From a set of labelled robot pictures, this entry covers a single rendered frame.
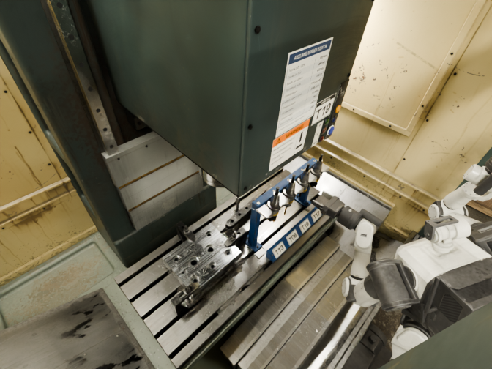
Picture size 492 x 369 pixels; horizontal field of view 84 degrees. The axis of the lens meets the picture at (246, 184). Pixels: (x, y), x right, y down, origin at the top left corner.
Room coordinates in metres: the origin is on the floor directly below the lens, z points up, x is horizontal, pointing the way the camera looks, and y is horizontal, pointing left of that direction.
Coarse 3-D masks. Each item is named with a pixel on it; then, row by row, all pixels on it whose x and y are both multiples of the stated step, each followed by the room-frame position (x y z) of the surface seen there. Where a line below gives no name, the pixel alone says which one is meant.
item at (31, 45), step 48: (0, 0) 0.78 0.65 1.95; (48, 0) 0.83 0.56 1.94; (0, 48) 0.99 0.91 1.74; (48, 48) 0.82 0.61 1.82; (96, 48) 1.00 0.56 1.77; (48, 96) 0.78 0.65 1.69; (96, 96) 0.85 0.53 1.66; (96, 144) 0.84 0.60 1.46; (96, 192) 0.79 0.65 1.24; (144, 240) 0.86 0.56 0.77
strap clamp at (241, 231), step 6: (240, 228) 0.81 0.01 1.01; (234, 234) 0.76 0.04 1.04; (240, 234) 0.78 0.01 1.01; (246, 234) 0.81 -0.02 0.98; (228, 240) 0.74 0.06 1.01; (234, 240) 0.74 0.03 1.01; (240, 240) 0.79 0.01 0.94; (246, 240) 0.81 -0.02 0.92; (228, 246) 0.72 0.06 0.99; (240, 246) 0.78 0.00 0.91
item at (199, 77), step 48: (96, 0) 0.86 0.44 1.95; (144, 0) 0.68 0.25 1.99; (192, 0) 0.57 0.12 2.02; (240, 0) 0.49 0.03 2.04; (288, 0) 0.55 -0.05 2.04; (336, 0) 0.67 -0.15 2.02; (144, 48) 0.71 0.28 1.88; (192, 48) 0.58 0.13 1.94; (240, 48) 0.49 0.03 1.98; (288, 48) 0.56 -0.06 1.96; (336, 48) 0.71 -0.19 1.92; (144, 96) 0.75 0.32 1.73; (192, 96) 0.59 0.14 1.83; (240, 96) 0.48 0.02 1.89; (336, 96) 0.77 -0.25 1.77; (192, 144) 0.60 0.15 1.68; (240, 144) 0.48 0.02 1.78; (240, 192) 0.48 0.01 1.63
